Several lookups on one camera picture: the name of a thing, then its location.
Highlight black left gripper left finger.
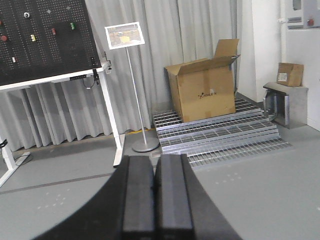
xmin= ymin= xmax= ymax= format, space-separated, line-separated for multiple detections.
xmin=36 ymin=155 xmax=156 ymax=240

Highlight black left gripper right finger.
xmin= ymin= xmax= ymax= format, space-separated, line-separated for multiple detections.
xmin=154 ymin=154 xmax=241 ymax=240

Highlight stainless steel cabinet box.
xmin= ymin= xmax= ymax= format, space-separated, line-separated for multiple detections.
xmin=263 ymin=82 xmax=309 ymax=129

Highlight metal grating steps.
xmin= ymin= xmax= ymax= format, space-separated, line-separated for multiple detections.
xmin=153 ymin=98 xmax=293 ymax=168

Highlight large open cardboard box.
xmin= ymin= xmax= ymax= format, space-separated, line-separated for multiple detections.
xmin=165 ymin=39 xmax=239 ymax=123

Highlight grey curtain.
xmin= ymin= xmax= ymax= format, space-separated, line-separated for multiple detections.
xmin=0 ymin=0 xmax=238 ymax=151

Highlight small cardboard box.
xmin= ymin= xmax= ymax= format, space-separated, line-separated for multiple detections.
xmin=276 ymin=62 xmax=304 ymax=87

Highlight sign stand with picture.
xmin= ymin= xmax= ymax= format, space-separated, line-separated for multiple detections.
xmin=104 ymin=21 xmax=160 ymax=153

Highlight black pegboard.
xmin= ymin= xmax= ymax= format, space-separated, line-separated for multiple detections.
xmin=0 ymin=0 xmax=101 ymax=86

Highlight white standing desk frame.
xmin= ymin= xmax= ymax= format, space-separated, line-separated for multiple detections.
xmin=0 ymin=60 xmax=125 ymax=186

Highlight wall control panel red button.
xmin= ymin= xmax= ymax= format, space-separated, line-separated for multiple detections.
xmin=286 ymin=0 xmax=320 ymax=30

